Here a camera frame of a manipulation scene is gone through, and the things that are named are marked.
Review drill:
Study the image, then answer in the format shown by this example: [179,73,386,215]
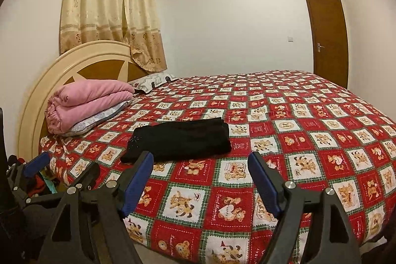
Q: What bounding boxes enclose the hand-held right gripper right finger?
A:
[247,151,362,264]

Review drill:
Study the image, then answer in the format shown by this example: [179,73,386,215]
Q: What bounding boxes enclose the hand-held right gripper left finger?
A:
[39,151,154,264]

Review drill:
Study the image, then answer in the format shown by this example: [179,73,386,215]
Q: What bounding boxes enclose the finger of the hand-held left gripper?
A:
[66,161,101,194]
[5,152,52,212]

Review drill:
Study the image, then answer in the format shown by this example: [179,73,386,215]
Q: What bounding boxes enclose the black pants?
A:
[120,117,232,164]

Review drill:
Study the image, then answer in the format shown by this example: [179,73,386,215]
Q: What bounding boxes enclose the colourful clothes pile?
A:
[26,170,61,198]

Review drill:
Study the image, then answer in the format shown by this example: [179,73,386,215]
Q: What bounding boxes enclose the pale blue floral pillow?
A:
[59,100,132,137]

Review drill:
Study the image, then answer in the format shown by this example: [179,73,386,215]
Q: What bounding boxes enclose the red printed bear blanket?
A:
[39,70,396,264]

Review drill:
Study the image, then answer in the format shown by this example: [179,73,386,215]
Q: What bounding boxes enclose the cream wooden bed headboard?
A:
[18,40,149,159]

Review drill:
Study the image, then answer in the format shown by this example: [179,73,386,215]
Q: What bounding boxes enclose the folded pink blanket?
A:
[46,80,135,135]

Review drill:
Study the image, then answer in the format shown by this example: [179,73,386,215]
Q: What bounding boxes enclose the white grey patterned pillow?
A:
[128,73,178,94]

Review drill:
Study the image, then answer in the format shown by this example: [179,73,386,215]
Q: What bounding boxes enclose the brown wooden door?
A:
[302,0,349,89]

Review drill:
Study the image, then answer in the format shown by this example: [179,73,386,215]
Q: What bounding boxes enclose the cream patterned curtain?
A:
[59,0,168,72]

